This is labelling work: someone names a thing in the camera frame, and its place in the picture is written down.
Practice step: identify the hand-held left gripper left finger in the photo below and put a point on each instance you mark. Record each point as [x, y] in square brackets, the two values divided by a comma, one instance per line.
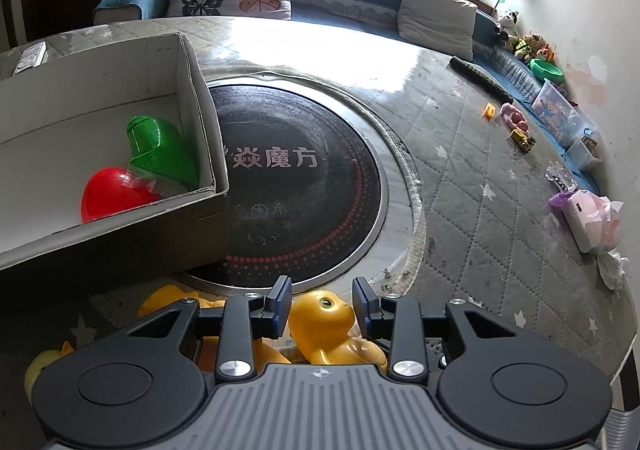
[283, 302]

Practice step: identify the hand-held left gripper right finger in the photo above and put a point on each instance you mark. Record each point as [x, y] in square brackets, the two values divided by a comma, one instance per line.
[362, 304]

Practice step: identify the yellow rubber duck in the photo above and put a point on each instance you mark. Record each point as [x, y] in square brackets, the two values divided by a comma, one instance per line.
[320, 325]

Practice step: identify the cardboard box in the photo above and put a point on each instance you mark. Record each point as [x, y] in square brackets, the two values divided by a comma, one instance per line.
[100, 240]

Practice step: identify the small clear plastic container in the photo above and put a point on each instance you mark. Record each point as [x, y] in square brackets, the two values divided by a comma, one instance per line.
[582, 153]
[560, 178]

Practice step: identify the orange-yellow rubber duck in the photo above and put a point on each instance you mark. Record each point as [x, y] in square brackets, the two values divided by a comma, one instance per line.
[162, 297]

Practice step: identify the round black induction cooktop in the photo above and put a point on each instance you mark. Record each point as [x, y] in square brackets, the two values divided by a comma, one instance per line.
[300, 155]

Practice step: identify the green plastic toy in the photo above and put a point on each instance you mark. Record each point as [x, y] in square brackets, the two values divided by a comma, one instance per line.
[160, 150]

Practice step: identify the red plastic ball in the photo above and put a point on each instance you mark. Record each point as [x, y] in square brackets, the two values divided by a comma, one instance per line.
[112, 192]

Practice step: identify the yellow toy truck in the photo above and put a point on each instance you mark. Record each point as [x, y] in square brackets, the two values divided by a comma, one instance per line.
[523, 139]

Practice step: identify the small orange toy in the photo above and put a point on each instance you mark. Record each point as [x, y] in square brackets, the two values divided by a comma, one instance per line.
[489, 110]

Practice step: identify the pink and purple box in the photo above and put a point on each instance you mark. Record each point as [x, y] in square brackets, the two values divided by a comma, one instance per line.
[582, 217]

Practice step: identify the pink plastic toy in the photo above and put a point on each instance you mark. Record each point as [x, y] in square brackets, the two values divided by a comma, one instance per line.
[515, 116]

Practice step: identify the pale yellow toy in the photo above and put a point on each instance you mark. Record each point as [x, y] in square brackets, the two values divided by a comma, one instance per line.
[42, 365]

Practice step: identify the white plastic bag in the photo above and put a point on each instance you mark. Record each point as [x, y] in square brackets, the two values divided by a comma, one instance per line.
[614, 267]

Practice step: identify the black rolled mat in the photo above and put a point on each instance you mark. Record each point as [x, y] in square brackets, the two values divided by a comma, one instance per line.
[481, 76]

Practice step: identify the clear plastic toy bin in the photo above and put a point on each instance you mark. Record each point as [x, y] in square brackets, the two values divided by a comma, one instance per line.
[557, 110]

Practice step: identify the grey pillow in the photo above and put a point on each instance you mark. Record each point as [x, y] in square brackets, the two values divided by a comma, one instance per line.
[437, 18]

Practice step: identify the green plastic bowl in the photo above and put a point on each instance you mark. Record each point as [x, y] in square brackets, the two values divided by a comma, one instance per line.
[547, 70]

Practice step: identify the group of stuffed animals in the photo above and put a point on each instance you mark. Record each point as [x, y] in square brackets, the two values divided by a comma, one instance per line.
[530, 46]

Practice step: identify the black and white plush toy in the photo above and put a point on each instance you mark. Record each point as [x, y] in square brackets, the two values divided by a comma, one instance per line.
[509, 25]

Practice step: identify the white remote control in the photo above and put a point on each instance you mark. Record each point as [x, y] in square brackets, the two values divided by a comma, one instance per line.
[31, 58]

